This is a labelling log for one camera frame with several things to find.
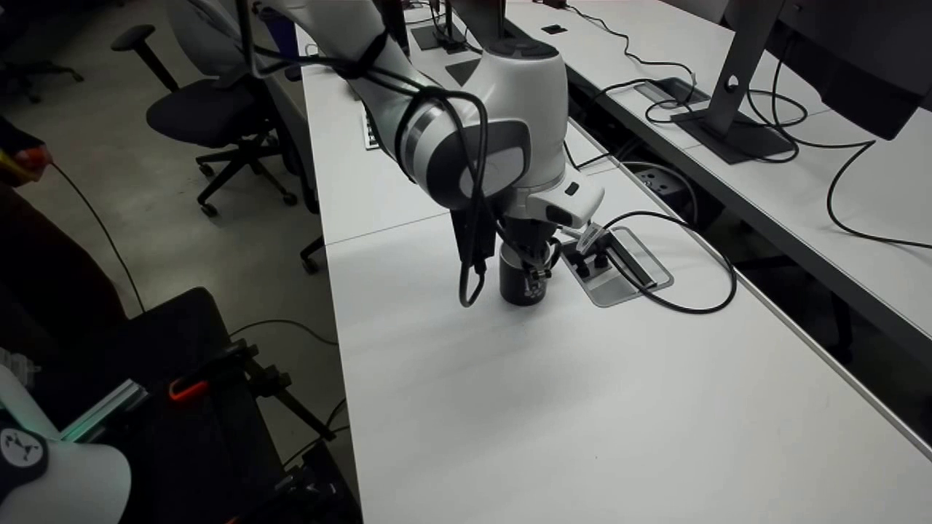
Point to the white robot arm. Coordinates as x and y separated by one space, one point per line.
488 150

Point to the black mug grey inside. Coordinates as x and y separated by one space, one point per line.
524 275

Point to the black office chair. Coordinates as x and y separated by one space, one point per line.
240 119

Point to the grey monitor stand right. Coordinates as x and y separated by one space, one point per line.
719 126

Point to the white object with logo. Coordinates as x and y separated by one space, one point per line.
48 479

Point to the black tripod with orange clamp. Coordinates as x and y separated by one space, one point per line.
259 378

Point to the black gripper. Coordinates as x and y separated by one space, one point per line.
529 239

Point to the desk cable port box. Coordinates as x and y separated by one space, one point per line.
616 268

